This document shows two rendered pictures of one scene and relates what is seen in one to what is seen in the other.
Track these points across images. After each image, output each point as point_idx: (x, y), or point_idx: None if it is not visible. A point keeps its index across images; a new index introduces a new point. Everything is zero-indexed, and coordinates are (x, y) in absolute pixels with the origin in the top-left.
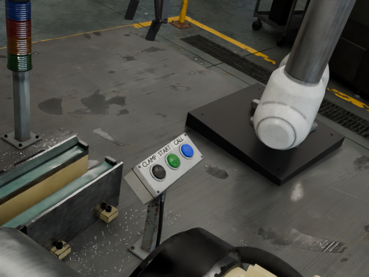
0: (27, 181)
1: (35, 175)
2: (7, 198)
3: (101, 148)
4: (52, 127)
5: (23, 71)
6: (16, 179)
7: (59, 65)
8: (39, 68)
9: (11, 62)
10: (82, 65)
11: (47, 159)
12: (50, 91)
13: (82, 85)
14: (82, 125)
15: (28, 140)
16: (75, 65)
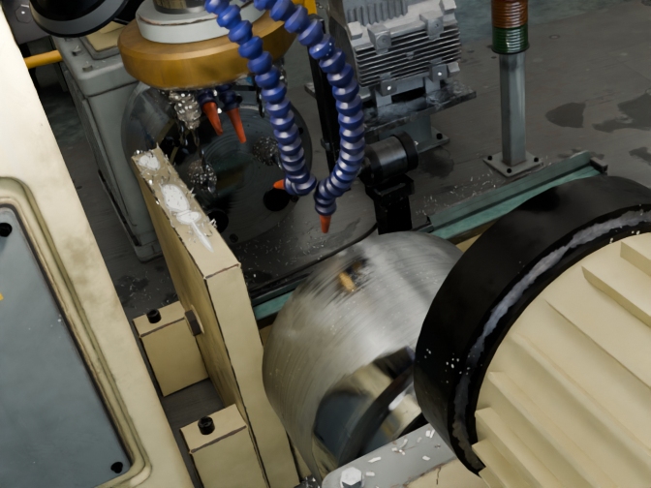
0: (503, 212)
1: (515, 205)
2: (472, 233)
3: (640, 179)
4: (563, 147)
5: (513, 53)
6: (487, 209)
7: (590, 51)
8: (556, 60)
9: (497, 41)
10: (631, 50)
11: (538, 184)
12: (568, 93)
13: (625, 81)
14: (613, 142)
15: (522, 165)
16: (618, 50)
